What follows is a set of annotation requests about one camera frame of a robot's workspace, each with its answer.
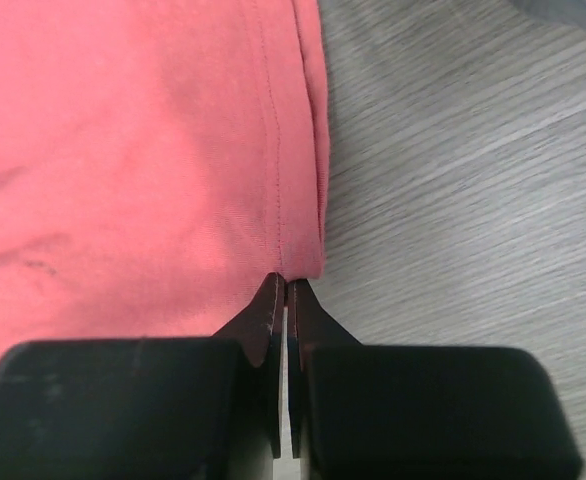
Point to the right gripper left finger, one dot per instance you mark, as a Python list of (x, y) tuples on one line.
[(149, 407)]

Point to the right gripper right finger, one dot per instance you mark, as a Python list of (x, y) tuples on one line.
[(362, 411)]

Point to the salmon pink t shirt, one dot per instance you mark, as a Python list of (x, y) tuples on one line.
[(157, 160)]

